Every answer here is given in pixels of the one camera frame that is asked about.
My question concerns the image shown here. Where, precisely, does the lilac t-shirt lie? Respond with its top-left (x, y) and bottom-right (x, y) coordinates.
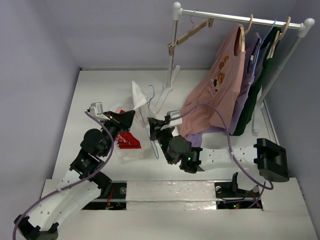
top-left (179, 24), bottom-right (261, 147)

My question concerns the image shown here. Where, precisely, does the dark green t-shirt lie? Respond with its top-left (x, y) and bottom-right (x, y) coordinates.
top-left (232, 27), bottom-right (282, 136)

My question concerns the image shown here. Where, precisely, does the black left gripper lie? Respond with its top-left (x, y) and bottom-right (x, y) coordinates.
top-left (100, 110), bottom-right (136, 157)

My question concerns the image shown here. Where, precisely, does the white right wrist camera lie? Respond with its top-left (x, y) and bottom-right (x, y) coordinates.
top-left (164, 110), bottom-right (182, 128)

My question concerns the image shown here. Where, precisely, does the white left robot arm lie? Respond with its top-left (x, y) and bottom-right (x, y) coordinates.
top-left (12, 107), bottom-right (136, 240)

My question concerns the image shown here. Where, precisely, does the white red printed t-shirt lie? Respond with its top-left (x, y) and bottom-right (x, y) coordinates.
top-left (114, 81), bottom-right (151, 164)

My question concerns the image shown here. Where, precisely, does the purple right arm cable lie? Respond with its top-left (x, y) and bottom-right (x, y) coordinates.
top-left (169, 102), bottom-right (275, 210)

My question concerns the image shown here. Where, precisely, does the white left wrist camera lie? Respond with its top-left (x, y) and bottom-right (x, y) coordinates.
top-left (86, 102), bottom-right (109, 121)

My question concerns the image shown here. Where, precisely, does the white clothes rack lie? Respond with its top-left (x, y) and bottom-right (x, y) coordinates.
top-left (152, 1), bottom-right (316, 134)

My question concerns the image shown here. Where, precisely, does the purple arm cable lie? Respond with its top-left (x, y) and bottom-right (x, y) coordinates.
top-left (11, 111), bottom-right (116, 240)
top-left (169, 102), bottom-right (275, 210)

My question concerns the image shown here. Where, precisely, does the wooden clip hanger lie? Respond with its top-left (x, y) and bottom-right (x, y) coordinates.
top-left (167, 10), bottom-right (214, 57)

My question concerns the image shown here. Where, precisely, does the light blue wire hanger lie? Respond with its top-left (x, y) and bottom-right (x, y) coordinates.
top-left (146, 84), bottom-right (160, 160)

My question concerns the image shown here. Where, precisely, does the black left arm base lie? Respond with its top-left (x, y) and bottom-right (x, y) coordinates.
top-left (82, 180), bottom-right (127, 211)

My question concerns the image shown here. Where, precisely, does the wooden hanger under green shirt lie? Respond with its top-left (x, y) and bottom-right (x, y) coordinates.
top-left (267, 16), bottom-right (291, 59)

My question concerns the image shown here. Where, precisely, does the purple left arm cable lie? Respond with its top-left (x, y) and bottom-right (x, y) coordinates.
top-left (11, 111), bottom-right (116, 240)

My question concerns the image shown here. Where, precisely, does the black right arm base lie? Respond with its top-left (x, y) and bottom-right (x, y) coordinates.
top-left (214, 172), bottom-right (263, 210)

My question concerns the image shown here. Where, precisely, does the pink t-shirt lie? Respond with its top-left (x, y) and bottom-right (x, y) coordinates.
top-left (178, 24), bottom-right (246, 137)

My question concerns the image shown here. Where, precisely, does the blue hanger under lilac shirt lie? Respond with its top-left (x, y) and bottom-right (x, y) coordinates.
top-left (245, 19), bottom-right (277, 77)

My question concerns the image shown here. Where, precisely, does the wooden hanger under pink shirt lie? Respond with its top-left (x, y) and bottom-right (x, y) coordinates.
top-left (238, 14), bottom-right (254, 52)

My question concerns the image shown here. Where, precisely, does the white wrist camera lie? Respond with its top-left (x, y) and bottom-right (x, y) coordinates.
top-left (86, 102), bottom-right (109, 121)
top-left (164, 110), bottom-right (182, 128)

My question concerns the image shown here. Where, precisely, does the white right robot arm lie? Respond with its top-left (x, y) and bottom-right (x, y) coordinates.
top-left (148, 117), bottom-right (290, 183)

